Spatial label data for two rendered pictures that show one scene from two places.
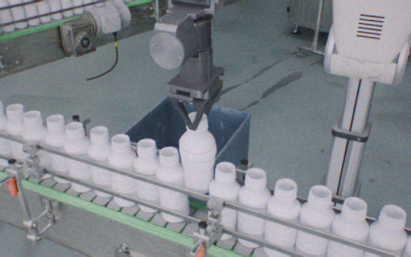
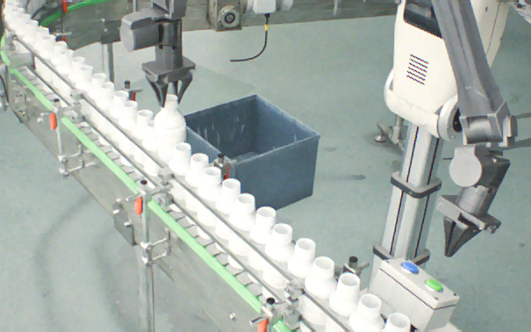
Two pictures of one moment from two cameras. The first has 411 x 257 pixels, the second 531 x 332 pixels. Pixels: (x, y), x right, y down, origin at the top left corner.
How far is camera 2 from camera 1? 99 cm
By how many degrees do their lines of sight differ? 21
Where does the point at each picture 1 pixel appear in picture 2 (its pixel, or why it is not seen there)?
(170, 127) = (254, 128)
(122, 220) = (118, 174)
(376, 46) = (421, 91)
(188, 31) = (146, 27)
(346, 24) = (398, 61)
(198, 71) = (162, 60)
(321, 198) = (226, 187)
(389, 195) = not seen: outside the picture
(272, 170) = (433, 244)
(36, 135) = (83, 86)
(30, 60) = not seen: hidden behind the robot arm
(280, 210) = (202, 190)
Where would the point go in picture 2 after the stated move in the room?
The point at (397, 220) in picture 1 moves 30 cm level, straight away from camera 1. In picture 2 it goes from (261, 218) to (379, 178)
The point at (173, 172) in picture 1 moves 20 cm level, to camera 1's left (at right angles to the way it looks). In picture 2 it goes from (153, 141) to (84, 119)
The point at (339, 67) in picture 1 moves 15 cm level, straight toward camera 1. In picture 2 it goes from (393, 105) to (356, 123)
